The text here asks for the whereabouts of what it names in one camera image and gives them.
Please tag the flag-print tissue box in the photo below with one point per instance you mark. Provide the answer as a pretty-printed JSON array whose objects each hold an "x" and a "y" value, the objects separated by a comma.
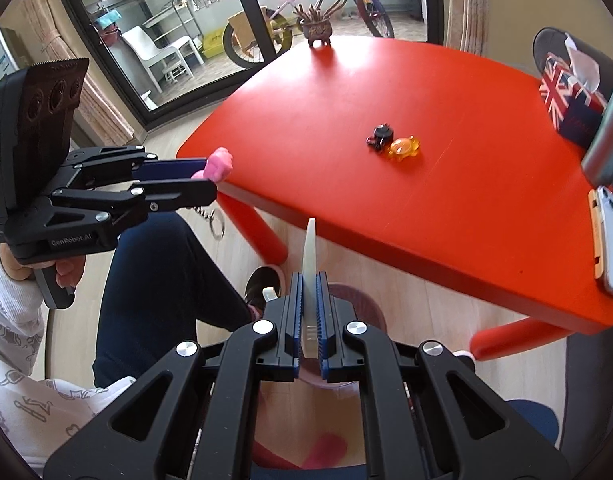
[{"x": 561, "y": 95}]

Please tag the person's shoe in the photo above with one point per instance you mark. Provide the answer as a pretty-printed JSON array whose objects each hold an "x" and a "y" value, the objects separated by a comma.
[
  {"x": 261, "y": 285},
  {"x": 464, "y": 356}
]

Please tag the person's leg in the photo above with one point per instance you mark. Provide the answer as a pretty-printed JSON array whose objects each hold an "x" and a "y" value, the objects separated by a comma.
[
  {"x": 151, "y": 280},
  {"x": 531, "y": 425}
]

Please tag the person's left shoe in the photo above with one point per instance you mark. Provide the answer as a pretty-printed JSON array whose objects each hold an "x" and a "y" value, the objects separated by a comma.
[{"x": 261, "y": 285}]

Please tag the cardboard box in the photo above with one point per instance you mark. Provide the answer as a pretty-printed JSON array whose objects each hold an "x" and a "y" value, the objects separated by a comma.
[{"x": 246, "y": 30}]

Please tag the yellow plastic bin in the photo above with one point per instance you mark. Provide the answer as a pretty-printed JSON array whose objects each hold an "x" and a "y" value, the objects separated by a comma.
[{"x": 212, "y": 42}]

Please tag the person's right leg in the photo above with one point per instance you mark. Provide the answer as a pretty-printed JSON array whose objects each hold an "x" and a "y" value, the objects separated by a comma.
[{"x": 531, "y": 425}]

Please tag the person's left hand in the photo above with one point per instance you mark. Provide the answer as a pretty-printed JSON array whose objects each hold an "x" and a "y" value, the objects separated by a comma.
[{"x": 69, "y": 275}]

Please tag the grey-green flat device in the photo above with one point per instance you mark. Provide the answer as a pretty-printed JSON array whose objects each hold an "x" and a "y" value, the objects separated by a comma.
[{"x": 608, "y": 135}]

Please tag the grey metal rack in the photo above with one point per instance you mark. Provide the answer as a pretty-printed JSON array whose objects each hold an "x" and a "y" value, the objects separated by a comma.
[{"x": 184, "y": 24}]

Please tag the person's left leg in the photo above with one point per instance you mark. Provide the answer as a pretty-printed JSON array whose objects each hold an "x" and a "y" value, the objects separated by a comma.
[{"x": 151, "y": 280}]

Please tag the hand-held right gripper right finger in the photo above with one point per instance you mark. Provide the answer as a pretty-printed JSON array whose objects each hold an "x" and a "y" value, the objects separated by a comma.
[{"x": 322, "y": 355}]

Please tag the white card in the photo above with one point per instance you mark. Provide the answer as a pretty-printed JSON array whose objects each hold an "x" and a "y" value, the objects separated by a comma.
[{"x": 310, "y": 270}]

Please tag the person's left forearm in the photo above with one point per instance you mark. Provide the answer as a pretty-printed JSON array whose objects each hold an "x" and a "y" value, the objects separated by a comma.
[{"x": 16, "y": 360}]

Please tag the pink soft object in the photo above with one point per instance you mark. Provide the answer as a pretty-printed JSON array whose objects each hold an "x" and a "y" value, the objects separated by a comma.
[{"x": 326, "y": 447}]

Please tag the beige patterned curtain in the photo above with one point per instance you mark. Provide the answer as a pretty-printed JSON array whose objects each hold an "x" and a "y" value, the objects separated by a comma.
[
  {"x": 101, "y": 105},
  {"x": 466, "y": 5}
]

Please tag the white plastic chair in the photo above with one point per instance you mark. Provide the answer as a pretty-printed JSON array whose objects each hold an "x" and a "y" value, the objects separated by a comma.
[{"x": 156, "y": 52}]

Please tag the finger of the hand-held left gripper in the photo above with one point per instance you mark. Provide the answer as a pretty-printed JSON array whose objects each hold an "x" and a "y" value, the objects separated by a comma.
[
  {"x": 186, "y": 192},
  {"x": 171, "y": 169}
]

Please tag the person's right shoe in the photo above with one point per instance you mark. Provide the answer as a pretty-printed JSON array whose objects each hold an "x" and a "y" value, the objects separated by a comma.
[{"x": 464, "y": 356}]

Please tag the red table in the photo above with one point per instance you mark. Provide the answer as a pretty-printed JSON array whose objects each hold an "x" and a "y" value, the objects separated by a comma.
[{"x": 436, "y": 220}]

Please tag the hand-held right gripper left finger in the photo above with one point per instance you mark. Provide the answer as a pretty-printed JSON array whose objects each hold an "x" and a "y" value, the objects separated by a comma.
[{"x": 296, "y": 360}]

